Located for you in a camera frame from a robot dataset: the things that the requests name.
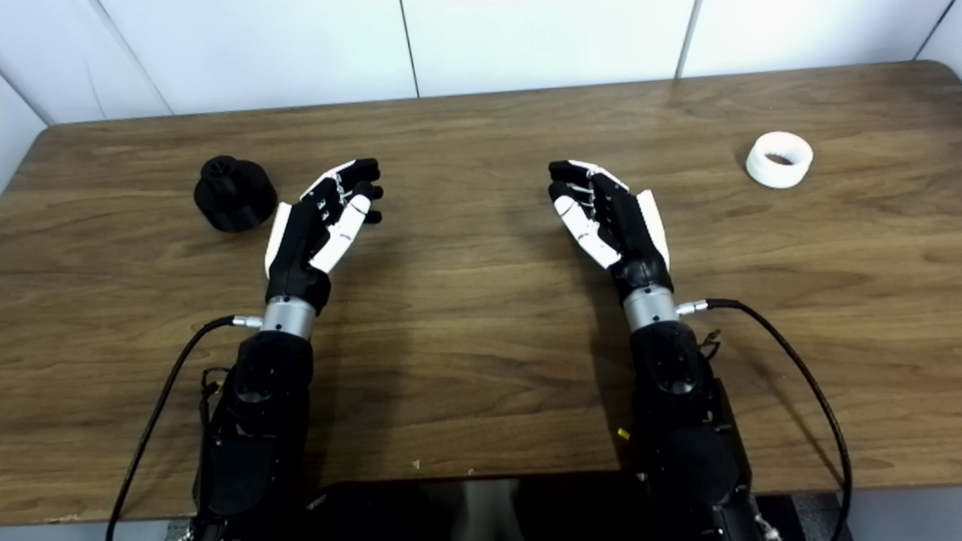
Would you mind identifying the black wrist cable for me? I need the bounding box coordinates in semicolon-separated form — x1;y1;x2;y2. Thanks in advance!
105;316;264;541
676;298;852;541

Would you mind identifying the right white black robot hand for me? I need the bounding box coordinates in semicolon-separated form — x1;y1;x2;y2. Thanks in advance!
548;159;673;305

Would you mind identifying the black glossy robot torso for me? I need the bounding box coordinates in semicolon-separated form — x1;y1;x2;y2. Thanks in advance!
301;472;655;541

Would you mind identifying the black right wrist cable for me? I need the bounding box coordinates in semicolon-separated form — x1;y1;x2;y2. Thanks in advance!
676;298;852;541

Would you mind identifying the white ribbed ring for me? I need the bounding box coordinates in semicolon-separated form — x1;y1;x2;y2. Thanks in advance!
746;131;814;189

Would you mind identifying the round black part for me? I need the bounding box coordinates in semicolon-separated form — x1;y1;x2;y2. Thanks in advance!
193;155;278;233

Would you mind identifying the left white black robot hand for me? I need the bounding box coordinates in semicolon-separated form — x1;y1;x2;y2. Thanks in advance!
265;158;384;315

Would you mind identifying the left thin wire yellow tip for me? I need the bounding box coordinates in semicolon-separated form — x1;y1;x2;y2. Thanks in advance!
199;367;230;444

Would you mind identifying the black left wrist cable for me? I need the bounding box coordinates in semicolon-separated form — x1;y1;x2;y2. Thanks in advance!
105;316;264;541

